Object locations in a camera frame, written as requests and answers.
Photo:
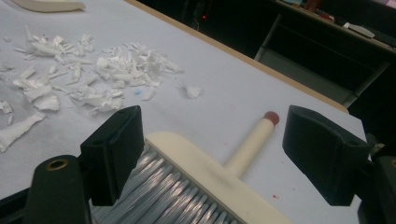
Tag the pile of white paper scraps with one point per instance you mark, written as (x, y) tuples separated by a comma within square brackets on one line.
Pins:
[(124, 67)]

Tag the black device with red light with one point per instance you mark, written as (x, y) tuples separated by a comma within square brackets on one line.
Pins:
[(202, 15)]

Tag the cream dustpan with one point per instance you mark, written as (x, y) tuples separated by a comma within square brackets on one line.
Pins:
[(49, 5)]

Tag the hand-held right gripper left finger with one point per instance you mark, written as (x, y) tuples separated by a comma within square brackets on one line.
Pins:
[(112, 155)]

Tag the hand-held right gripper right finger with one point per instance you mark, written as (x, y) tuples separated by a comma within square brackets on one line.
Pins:
[(323, 155)]

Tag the white table frame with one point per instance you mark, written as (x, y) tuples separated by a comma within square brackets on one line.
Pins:
[(299, 73)]

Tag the red objects on desk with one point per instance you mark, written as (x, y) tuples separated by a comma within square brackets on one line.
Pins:
[(313, 6)]

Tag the white flat object on desk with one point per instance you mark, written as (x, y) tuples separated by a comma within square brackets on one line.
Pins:
[(361, 30)]

